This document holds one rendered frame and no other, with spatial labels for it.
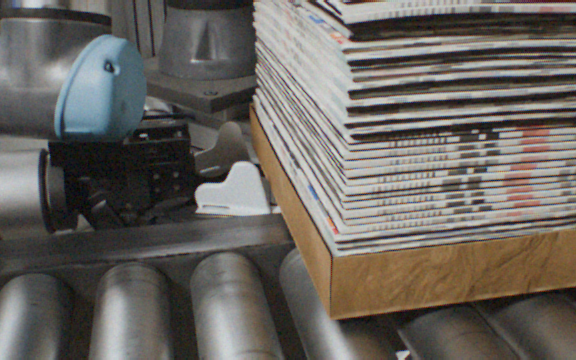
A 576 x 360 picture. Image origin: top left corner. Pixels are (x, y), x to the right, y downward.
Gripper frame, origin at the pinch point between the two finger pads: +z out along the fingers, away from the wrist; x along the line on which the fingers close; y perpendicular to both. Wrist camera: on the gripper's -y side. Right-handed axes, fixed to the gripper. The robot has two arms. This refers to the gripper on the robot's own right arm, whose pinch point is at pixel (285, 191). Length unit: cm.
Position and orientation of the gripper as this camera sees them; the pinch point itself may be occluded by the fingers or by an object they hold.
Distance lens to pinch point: 56.4
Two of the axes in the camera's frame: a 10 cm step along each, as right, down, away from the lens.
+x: -2.1, -4.0, 8.9
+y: 0.0, -9.1, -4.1
